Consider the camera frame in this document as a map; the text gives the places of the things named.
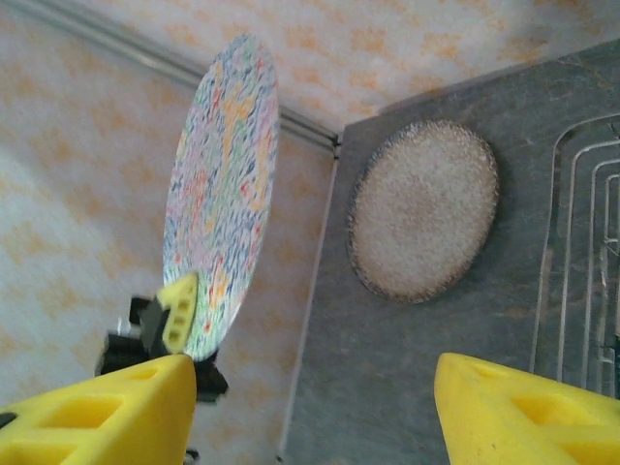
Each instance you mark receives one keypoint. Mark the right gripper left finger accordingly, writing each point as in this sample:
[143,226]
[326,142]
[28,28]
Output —
[97,426]

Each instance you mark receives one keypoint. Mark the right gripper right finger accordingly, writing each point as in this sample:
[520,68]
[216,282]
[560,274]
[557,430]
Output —
[523,426]

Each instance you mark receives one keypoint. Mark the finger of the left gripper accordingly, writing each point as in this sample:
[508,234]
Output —
[210,382]
[176,315]

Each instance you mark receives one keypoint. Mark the colourful speckled plate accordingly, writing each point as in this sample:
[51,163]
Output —
[223,169]

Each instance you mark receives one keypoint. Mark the brown speckled plate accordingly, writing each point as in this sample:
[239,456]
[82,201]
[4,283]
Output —
[421,208]

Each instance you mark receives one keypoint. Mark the aluminium table side rail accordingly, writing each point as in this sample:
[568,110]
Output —
[310,310]

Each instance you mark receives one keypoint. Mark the aluminium corner post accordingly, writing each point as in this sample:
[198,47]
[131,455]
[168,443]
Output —
[145,52]

